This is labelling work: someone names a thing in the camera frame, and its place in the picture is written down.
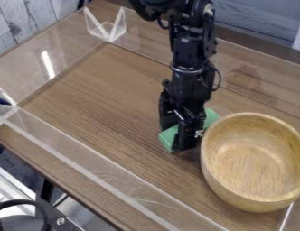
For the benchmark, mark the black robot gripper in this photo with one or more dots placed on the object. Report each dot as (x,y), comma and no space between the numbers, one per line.
(182,100)

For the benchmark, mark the green rectangular block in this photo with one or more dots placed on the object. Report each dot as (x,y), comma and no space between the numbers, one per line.
(167,136)

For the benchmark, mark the light wooden bowl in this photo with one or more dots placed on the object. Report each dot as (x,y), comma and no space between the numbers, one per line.
(250,161)

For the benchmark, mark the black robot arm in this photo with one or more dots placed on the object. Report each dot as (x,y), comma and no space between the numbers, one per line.
(189,19)

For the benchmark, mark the black table leg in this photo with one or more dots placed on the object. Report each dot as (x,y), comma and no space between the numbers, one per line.
(47,191)

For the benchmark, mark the blue object at left edge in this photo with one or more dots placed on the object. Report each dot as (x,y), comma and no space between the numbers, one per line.
(3,102)

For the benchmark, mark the clear acrylic corner bracket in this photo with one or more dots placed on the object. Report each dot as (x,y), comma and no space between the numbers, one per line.
(106,31)

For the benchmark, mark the black metal bracket with screw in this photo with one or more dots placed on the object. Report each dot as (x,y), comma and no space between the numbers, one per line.
(59,221)

